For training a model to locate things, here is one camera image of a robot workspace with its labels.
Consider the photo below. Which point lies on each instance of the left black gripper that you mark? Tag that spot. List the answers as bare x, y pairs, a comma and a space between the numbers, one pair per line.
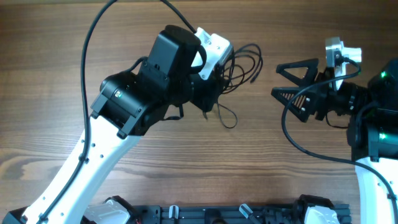
216, 81

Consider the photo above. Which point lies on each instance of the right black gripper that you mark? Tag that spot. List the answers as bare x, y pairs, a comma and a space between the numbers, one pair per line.
317, 101

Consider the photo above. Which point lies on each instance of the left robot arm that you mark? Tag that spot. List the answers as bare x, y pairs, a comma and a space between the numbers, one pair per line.
181, 67

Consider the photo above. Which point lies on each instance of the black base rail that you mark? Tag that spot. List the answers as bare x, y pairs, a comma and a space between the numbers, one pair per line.
306, 209

